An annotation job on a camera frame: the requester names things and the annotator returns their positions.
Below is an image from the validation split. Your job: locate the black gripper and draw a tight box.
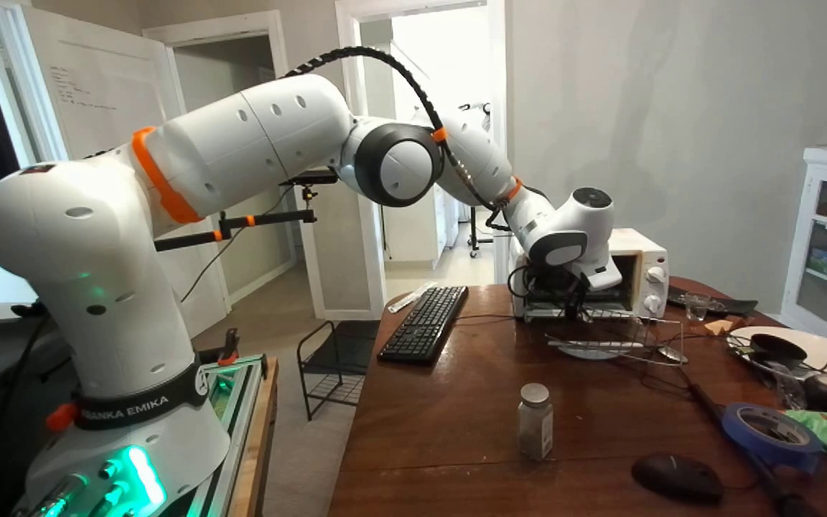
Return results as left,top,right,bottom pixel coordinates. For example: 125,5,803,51
522,263,591,324

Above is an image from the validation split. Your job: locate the metal roasting rack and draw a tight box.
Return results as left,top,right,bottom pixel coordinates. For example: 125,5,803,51
517,298,634,319

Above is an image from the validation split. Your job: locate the blue masking tape roll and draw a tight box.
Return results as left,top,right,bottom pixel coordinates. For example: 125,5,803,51
721,405,822,474

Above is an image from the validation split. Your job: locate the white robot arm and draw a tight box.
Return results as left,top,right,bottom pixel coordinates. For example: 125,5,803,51
0,59,621,517

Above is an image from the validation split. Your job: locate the glass oven door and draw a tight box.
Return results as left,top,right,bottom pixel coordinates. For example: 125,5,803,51
549,338,642,362

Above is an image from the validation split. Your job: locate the white toaster oven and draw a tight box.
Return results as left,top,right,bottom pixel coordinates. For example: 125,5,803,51
506,226,670,319

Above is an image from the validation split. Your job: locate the glass spice jar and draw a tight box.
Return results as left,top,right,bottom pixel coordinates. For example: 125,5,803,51
517,381,555,461

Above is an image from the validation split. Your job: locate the black computer keyboard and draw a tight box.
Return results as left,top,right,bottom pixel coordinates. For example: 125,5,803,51
378,286,467,365

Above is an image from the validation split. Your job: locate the black computer mouse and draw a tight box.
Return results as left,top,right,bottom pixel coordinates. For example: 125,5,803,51
632,453,724,505

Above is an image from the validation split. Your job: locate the long black stick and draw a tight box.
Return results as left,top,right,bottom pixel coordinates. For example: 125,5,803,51
684,378,822,517

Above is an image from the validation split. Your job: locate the black wire chair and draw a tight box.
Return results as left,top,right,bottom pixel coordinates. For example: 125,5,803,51
296,322,378,418

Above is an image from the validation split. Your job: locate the black camera on stand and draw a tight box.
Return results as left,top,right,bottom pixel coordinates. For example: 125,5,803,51
282,166,339,186

